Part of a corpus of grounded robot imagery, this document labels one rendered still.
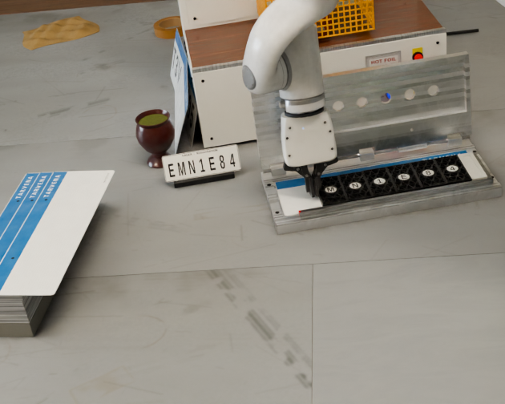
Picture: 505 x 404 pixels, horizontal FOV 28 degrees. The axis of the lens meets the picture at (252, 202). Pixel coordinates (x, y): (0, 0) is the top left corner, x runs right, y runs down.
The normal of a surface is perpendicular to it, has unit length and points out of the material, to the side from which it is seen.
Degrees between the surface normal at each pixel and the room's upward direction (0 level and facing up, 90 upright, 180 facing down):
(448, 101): 83
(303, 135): 78
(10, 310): 90
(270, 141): 83
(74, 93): 0
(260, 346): 0
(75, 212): 0
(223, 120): 90
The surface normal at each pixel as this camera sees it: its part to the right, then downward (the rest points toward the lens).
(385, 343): -0.11, -0.84
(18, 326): -0.14, 0.54
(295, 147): 0.04, 0.33
